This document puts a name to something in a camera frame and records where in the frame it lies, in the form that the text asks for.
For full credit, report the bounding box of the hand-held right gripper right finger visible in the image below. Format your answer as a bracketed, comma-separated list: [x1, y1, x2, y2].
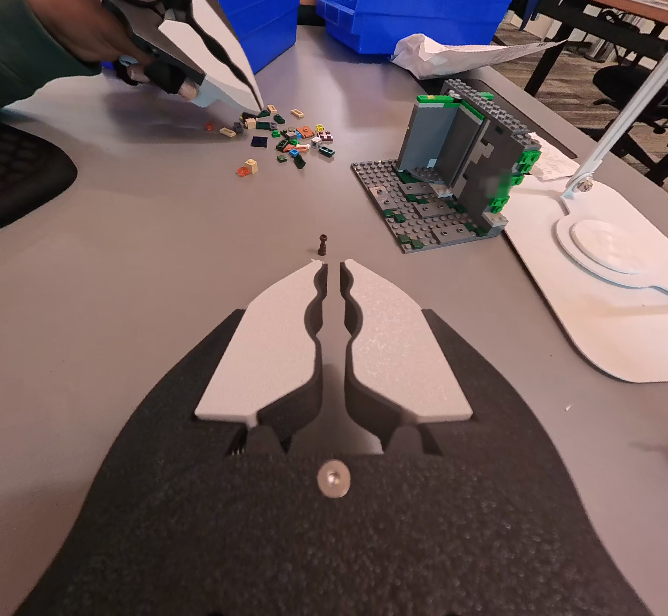
[339, 258, 475, 455]

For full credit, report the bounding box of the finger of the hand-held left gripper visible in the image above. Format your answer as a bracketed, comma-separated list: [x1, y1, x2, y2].
[157, 17, 263, 111]
[188, 0, 265, 109]

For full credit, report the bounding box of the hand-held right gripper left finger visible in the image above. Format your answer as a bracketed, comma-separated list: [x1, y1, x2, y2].
[193, 259, 328, 454]

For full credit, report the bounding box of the pile of small toy bricks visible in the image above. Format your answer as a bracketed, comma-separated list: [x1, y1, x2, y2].
[205, 104, 337, 178]

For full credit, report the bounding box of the person's left forearm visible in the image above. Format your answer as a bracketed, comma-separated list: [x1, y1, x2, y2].
[0, 0, 102, 108]

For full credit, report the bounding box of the person's left hand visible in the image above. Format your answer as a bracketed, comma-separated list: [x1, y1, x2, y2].
[20, 0, 200, 103]

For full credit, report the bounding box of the blue plastic bin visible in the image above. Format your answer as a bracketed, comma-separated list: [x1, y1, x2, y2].
[316, 0, 523, 55]
[29, 0, 304, 71]

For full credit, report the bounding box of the black mesh office chair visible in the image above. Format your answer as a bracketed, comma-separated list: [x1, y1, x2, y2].
[0, 123, 78, 229]

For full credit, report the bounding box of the white crumpled paper bag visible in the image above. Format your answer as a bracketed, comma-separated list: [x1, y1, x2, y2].
[391, 32, 570, 80]

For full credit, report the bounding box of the grey green brick model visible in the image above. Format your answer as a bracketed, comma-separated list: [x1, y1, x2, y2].
[351, 78, 543, 254]

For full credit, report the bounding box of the small printed paper sheet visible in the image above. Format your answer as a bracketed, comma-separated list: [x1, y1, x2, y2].
[524, 131, 581, 181]

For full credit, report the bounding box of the white lamp base plate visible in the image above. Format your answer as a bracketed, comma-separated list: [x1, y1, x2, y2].
[501, 0, 668, 384]

